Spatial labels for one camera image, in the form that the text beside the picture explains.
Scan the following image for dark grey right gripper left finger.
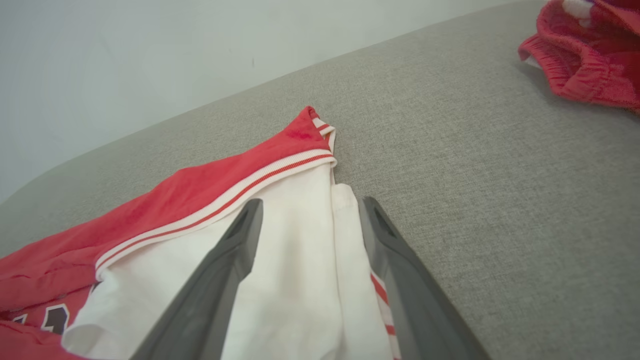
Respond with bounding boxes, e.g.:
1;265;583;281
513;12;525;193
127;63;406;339
128;198;265;360

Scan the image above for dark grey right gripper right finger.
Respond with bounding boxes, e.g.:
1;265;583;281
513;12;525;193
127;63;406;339
357;195;494;360

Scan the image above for red and white basketball jersey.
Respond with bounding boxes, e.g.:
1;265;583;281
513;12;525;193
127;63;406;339
0;105;403;360

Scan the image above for red basketball shorts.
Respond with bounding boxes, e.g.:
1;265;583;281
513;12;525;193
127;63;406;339
517;0;640;112

